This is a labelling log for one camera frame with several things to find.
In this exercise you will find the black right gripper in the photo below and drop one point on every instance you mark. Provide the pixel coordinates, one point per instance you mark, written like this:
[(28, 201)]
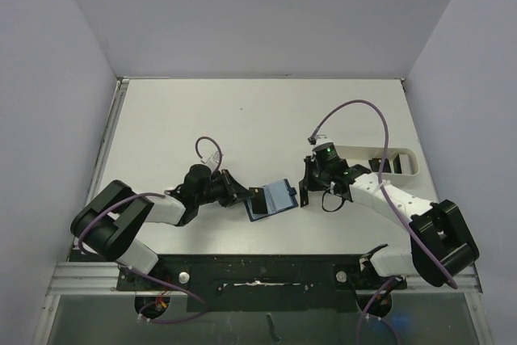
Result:
[(305, 183)]

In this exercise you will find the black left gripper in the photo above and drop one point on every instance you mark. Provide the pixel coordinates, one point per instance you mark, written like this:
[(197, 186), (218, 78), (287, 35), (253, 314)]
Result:
[(234, 192)]

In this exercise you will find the blue leather card holder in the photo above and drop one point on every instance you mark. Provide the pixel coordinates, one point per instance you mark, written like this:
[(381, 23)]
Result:
[(281, 197)]

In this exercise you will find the black credit card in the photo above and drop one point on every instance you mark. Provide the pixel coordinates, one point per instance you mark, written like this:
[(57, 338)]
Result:
[(259, 201), (303, 193)]

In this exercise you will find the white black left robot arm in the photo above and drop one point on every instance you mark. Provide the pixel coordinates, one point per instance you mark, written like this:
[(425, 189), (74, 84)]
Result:
[(109, 224)]

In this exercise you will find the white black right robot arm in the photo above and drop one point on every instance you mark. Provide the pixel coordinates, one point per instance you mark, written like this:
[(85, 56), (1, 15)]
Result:
[(440, 243)]

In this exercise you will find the black card in tray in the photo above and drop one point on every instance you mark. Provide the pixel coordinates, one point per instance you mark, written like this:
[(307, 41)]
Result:
[(381, 165)]

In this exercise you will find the white plastic card tray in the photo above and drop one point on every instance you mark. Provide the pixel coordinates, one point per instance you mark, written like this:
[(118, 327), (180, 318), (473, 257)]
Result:
[(360, 155)]

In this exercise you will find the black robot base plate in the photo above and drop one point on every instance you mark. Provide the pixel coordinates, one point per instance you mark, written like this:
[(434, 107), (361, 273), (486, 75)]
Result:
[(261, 283)]

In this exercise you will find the aluminium frame rail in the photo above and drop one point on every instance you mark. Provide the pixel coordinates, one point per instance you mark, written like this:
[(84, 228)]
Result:
[(83, 279)]

